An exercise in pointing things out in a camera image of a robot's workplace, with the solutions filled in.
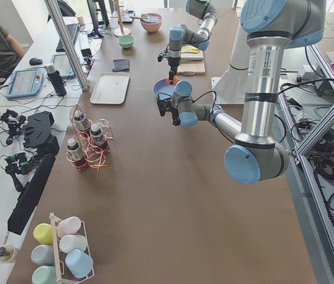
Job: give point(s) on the white wire cup rack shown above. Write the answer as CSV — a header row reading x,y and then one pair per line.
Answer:
x,y
63,274

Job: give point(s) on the dark bottle rear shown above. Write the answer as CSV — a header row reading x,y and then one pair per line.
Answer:
x,y
81,122

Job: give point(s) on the mint green cup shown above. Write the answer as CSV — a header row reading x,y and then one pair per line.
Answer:
x,y
44,275

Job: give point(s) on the wooden mug tree stand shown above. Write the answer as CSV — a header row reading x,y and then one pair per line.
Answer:
x,y
122,30

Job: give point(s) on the dark bottle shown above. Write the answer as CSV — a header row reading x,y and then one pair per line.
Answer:
x,y
81,122
75,154
97,137

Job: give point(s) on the grey cup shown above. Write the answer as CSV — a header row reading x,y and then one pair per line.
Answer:
x,y
43,255

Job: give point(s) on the black thermos bottle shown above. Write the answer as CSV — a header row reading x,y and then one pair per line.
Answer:
x,y
55,79

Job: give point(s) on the aluminium frame post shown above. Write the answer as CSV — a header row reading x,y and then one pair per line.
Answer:
x,y
62,31

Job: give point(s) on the wooden cutting board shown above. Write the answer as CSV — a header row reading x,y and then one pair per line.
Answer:
x,y
192,64

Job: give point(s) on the white cup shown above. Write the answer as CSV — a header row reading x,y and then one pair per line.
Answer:
x,y
70,242

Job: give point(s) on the blue plate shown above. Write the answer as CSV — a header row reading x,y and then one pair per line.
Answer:
x,y
163,90

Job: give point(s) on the dark bottle middle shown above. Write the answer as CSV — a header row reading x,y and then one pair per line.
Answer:
x,y
97,137

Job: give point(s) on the blue teach pendant tablet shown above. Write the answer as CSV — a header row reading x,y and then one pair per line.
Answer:
x,y
25,83

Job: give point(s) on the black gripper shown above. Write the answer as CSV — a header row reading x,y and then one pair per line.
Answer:
x,y
174,113
172,62

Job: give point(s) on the light blue cup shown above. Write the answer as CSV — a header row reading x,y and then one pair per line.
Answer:
x,y
79,263

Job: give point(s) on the black computer mouse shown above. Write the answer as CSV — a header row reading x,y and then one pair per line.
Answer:
x,y
35,61

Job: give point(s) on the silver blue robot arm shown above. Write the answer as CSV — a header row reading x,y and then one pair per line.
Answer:
x,y
269,27
181,34

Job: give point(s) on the pink bowl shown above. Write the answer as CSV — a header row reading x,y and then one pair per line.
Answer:
x,y
151,22

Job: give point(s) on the pink cup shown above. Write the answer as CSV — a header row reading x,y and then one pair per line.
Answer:
x,y
70,225

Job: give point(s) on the beige rectangular tray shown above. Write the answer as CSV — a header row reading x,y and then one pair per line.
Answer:
x,y
110,88

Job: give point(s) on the dark grey folded cloth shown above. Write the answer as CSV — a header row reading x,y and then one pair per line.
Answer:
x,y
121,65

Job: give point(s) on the yellow cup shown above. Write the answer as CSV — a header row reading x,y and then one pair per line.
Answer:
x,y
43,234

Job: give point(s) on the orange fruit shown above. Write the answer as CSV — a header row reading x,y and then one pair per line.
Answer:
x,y
172,81

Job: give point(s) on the sliced lemon on board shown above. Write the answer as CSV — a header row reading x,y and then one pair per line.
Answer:
x,y
189,49

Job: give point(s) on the green bowl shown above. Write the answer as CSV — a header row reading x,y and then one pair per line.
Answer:
x,y
126,41

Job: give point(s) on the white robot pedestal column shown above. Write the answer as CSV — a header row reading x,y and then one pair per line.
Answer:
x,y
230,87

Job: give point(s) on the dark bottle front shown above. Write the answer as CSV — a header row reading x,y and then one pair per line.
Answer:
x,y
75,154

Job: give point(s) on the paper cup with pens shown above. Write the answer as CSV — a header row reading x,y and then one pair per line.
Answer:
x,y
8,253

